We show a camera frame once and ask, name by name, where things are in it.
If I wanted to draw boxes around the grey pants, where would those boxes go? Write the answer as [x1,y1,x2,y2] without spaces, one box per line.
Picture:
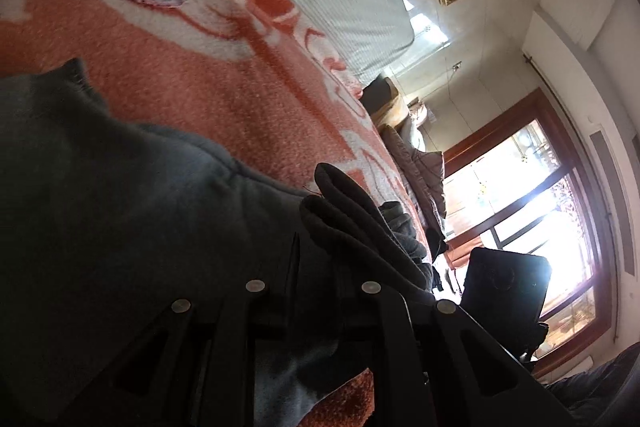
[0,57,441,427]

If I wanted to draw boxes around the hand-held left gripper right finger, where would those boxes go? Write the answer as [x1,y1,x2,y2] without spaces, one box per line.
[337,257,576,427]

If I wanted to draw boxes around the wooden framed window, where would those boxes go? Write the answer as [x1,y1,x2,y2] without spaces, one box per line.
[442,88,626,378]

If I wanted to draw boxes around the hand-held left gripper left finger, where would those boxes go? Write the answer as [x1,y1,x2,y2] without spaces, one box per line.
[47,232,302,427]

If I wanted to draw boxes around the grey vent panel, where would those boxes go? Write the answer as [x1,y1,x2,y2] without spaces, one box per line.
[589,131,638,275]

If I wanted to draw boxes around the dark wooden nightstand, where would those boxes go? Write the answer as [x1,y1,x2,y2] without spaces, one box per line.
[361,76,416,128]

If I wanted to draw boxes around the brown quilted jacket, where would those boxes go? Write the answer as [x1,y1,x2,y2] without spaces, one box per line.
[382,124,448,253]

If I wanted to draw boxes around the orange and white blanket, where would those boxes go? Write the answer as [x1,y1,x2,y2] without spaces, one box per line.
[0,0,436,427]

